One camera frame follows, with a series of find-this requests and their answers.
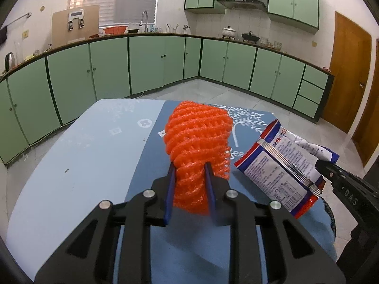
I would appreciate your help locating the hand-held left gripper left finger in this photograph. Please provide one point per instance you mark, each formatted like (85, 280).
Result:
(169, 198)

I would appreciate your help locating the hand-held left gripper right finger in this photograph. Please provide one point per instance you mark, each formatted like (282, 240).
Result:
(210, 195)

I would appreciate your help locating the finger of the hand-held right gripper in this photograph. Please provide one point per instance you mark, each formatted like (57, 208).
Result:
(352, 198)
(331, 170)

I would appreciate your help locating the white red blue snack packet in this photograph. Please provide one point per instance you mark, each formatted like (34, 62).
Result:
(281, 168)

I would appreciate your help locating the orange foam fruit net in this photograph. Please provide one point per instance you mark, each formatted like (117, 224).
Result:
(195, 136)

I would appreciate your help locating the plain wooden door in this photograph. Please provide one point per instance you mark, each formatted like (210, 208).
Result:
(368, 118)

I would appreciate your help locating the blue printed tablecloth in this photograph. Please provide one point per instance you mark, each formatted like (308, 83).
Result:
(88, 168)

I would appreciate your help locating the row of glass jars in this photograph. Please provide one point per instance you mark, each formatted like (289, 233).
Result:
(271, 43)

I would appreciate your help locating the green base cabinets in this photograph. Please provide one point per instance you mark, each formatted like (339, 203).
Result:
(112, 65)

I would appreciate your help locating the black cooking pot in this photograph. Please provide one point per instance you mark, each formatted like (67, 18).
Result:
(251, 37)

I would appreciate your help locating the white cooking pot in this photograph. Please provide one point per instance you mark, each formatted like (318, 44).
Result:
(229, 33)

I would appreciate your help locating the small silver kettle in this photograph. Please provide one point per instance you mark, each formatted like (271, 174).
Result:
(185, 29)

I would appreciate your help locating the utensil holder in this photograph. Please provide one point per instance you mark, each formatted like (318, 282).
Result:
(171, 29)

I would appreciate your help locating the red basin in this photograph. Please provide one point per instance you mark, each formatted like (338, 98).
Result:
(115, 30)

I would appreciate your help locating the metal faucet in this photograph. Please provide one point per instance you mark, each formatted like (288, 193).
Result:
(145, 20)

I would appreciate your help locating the range hood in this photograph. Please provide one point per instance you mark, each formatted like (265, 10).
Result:
(242, 3)

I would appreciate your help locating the wooden board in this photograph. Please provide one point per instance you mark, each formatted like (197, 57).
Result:
(74, 32)

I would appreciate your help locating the window with blinds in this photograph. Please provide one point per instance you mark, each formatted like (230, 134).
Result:
(118, 0)

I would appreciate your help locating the tall steel kettle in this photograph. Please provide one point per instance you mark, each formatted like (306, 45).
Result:
(9, 62)

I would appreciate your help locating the dark cloth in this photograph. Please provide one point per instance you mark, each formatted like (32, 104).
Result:
(3, 35)

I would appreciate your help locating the metal towel bar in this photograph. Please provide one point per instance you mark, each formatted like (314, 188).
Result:
(17, 17)

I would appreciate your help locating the yellow wall switch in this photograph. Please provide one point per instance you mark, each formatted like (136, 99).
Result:
(25, 33)

